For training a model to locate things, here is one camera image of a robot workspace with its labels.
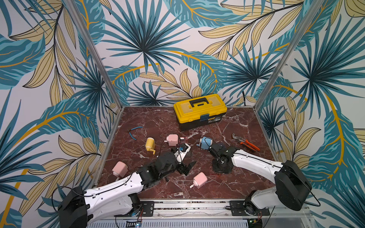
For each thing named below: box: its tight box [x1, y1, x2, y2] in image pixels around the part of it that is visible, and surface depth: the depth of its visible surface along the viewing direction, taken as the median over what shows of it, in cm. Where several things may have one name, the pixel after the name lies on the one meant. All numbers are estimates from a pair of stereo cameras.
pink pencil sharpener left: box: [111, 161, 129, 182], surface depth 81 cm
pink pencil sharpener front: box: [189, 171, 208, 190], surface depth 79 cm
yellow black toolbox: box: [173, 93, 228, 132], surface depth 99 cm
